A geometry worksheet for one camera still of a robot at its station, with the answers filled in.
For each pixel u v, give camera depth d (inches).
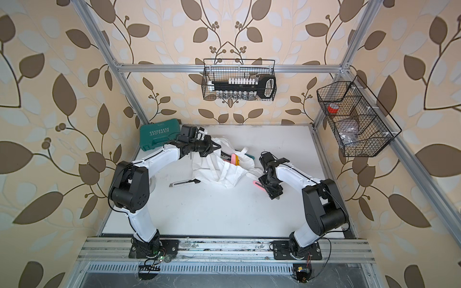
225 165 33.1
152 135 43.9
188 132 29.1
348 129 28.7
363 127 28.6
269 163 26.9
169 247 29.2
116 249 29.9
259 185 36.6
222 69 35.9
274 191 30.8
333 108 34.2
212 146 33.5
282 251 28.6
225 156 39.0
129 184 21.3
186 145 28.6
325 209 17.5
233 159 39.1
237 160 39.8
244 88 33.4
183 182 36.9
